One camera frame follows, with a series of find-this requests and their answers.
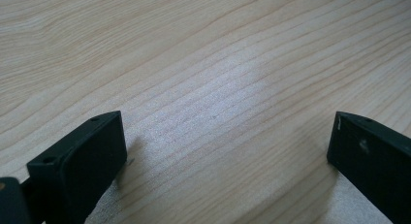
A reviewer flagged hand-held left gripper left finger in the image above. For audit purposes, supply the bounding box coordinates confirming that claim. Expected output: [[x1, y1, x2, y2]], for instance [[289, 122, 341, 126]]
[[26, 110, 128, 224]]

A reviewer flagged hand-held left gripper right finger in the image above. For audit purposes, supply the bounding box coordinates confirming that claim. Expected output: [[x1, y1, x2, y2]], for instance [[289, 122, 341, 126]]
[[326, 111, 411, 224]]

